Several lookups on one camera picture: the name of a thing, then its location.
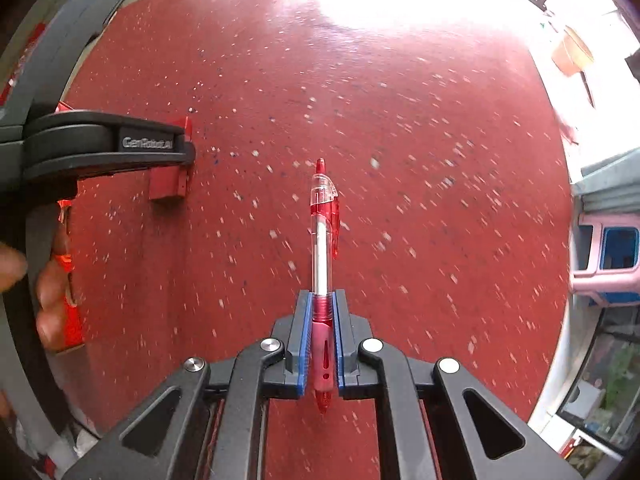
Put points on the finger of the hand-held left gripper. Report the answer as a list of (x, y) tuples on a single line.
[(184, 147)]

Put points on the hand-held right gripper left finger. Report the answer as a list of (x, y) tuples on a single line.
[(302, 340)]

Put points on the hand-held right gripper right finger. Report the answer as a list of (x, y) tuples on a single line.
[(341, 340)]

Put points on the small dark red box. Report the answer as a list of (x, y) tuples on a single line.
[(167, 185)]

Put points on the person's left hand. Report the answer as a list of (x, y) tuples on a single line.
[(50, 290)]

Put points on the pink plastic stool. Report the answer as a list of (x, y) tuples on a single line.
[(582, 280)]

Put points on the glass cabinet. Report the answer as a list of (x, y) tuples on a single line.
[(605, 385)]

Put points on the grey green tarp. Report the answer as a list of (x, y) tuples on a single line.
[(610, 180)]

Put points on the orange plastic stool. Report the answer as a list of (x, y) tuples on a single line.
[(570, 52)]

